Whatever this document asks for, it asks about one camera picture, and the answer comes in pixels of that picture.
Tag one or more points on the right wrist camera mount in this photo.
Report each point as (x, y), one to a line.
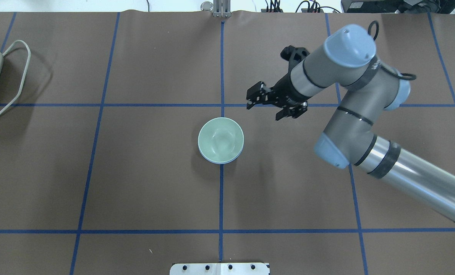
(294, 56)

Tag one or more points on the blue bowl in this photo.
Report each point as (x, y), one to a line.
(218, 156)

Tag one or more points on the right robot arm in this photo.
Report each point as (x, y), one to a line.
(348, 57)

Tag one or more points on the green bowl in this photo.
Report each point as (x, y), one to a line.
(222, 133)

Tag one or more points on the black monitor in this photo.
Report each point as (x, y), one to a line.
(398, 6)

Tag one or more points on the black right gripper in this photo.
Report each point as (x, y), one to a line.
(287, 91)

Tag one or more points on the aluminium frame post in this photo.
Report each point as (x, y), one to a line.
(221, 8)

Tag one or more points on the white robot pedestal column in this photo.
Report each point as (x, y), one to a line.
(237, 268)

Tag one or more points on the small metal cup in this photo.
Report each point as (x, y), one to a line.
(207, 6)

